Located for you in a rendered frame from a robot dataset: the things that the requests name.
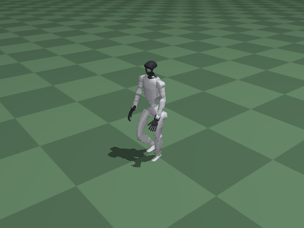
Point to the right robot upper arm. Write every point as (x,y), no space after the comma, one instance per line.
(140,85)

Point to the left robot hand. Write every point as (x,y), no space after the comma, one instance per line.
(154,124)

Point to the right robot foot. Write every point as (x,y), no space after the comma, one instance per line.
(151,148)

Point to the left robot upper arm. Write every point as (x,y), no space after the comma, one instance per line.
(161,86)

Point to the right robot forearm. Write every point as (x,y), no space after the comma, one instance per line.
(136,100)

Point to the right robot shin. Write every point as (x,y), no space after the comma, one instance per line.
(147,140)

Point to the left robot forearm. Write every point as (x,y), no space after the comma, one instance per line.
(160,108)

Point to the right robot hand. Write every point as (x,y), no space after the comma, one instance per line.
(131,111)

